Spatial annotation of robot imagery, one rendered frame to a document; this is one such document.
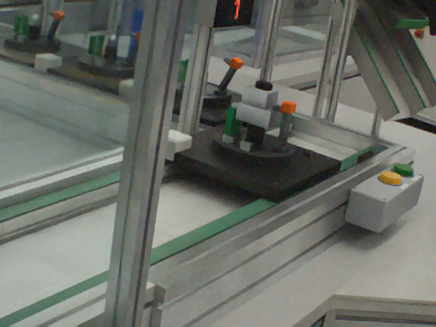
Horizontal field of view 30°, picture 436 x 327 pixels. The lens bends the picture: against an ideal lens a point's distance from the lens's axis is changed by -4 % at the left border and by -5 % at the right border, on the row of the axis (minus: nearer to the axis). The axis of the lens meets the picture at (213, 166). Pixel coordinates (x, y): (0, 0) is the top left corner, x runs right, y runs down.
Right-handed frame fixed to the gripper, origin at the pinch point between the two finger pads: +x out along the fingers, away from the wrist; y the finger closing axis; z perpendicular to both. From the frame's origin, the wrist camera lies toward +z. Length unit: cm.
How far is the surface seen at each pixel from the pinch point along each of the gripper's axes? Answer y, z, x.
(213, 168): 38, 19, 29
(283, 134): 26.8, 13.8, 23.0
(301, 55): -111, 78, 37
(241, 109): 28.5, 21.5, 20.9
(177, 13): 87, -2, -4
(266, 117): 28.4, 16.8, 20.8
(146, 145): 89, -2, 9
